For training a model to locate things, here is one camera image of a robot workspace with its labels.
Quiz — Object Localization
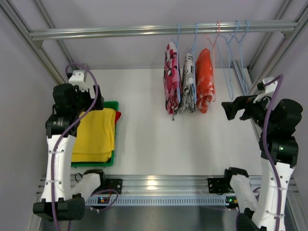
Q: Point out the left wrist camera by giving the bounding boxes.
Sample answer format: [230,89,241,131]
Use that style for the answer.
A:
[68,70,89,92]

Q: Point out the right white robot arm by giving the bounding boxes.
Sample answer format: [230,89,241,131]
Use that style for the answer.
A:
[221,96,303,231]

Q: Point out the newspaper print trousers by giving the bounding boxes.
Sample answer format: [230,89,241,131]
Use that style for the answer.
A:
[179,53,196,113]

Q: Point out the front aluminium rail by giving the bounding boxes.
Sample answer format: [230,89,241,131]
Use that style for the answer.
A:
[36,175,299,196]

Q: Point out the yellow trousers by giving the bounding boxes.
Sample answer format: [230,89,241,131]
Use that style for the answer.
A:
[71,107,116,163]

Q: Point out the orange trousers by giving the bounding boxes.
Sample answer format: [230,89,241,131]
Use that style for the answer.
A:
[196,48,216,114]

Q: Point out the green plastic tray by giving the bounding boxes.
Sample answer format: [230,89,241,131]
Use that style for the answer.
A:
[71,101,119,168]

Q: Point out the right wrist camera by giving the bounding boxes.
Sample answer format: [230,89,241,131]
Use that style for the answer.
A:
[253,77,279,103]

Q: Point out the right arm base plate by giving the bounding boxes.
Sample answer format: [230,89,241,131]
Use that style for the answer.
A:
[207,178,234,195]

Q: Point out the right aluminium frame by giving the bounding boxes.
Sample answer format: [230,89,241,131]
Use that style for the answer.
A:
[231,0,308,145]

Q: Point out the pink wire hanger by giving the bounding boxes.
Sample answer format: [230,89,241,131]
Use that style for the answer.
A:
[205,21,220,102]

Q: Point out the aluminium hanging rail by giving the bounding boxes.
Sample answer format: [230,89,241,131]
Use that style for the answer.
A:
[29,20,299,41]

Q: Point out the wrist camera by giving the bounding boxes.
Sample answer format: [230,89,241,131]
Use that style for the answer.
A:
[68,70,89,92]
[253,77,279,103]

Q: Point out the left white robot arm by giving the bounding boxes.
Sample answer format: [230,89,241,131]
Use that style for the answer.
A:
[33,83,106,222]

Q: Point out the red trousers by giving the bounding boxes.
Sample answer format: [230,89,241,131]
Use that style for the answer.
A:
[115,111,122,125]

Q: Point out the slotted cable duct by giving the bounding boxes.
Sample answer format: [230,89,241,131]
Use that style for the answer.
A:
[86,195,238,207]

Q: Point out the pink floral trousers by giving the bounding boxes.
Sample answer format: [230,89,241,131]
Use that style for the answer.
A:
[163,41,181,120]

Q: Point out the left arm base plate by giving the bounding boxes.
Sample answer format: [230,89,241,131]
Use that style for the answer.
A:
[103,179,123,194]

